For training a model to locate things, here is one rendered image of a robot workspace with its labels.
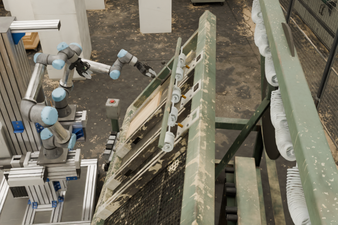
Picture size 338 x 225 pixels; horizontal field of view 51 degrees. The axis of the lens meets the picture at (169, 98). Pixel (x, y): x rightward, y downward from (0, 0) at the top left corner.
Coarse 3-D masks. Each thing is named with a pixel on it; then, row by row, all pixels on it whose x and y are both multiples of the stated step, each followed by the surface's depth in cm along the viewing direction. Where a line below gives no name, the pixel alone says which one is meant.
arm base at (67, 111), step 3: (66, 105) 315; (57, 108) 312; (60, 108) 312; (63, 108) 313; (66, 108) 316; (69, 108) 319; (57, 111) 314; (60, 111) 314; (63, 111) 314; (66, 111) 317; (69, 111) 319; (57, 114) 315; (60, 114) 314; (63, 114) 315; (66, 114) 316; (69, 114) 319; (60, 117) 316; (63, 117) 316
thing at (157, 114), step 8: (192, 64) 240; (192, 72) 240; (184, 80) 249; (192, 80) 244; (184, 88) 249; (160, 104) 265; (152, 112) 270; (160, 112) 264; (144, 120) 278; (152, 120) 270; (144, 128) 275; (136, 136) 282; (128, 144) 288; (120, 152) 295
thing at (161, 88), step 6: (192, 54) 282; (186, 60) 286; (168, 78) 298; (162, 84) 303; (156, 90) 308; (162, 90) 307; (150, 96) 314; (144, 102) 321; (138, 108) 327; (132, 120) 331
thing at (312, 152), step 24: (264, 0) 231; (288, 48) 181; (264, 72) 312; (288, 72) 163; (288, 96) 151; (288, 120) 148; (312, 120) 137; (240, 144) 238; (312, 144) 127; (216, 168) 255; (312, 168) 118; (336, 168) 118; (312, 192) 112; (336, 192) 110; (312, 216) 110; (336, 216) 103
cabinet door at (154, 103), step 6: (156, 96) 306; (150, 102) 312; (156, 102) 296; (144, 108) 318; (150, 108) 302; (138, 114) 325; (144, 114) 309; (138, 120) 315; (132, 126) 321; (132, 132) 310; (126, 138) 315
